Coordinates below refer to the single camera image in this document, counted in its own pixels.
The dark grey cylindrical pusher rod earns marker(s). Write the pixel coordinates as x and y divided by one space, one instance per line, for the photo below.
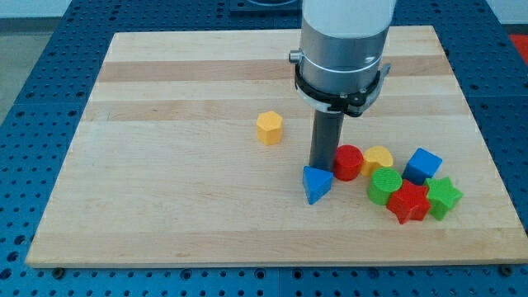
326 134

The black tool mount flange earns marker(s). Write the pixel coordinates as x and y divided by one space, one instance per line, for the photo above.
351 104

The blue triangle block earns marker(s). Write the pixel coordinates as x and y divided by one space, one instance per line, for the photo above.
317 183

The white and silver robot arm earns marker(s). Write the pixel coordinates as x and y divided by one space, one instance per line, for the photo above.
338 68

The red cylinder block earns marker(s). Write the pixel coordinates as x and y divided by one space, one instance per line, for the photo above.
347 163

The yellow hexagon block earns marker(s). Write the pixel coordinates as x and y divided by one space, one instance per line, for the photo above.
269 127

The green cylinder block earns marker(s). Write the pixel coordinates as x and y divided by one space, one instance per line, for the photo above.
383 183

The blue cube block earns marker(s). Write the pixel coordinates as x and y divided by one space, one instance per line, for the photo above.
422 165

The red star block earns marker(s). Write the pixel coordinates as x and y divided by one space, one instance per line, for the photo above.
409 202

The green star block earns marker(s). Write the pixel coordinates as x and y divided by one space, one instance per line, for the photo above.
442 195

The wooden board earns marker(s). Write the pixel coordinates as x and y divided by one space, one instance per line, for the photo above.
165 168

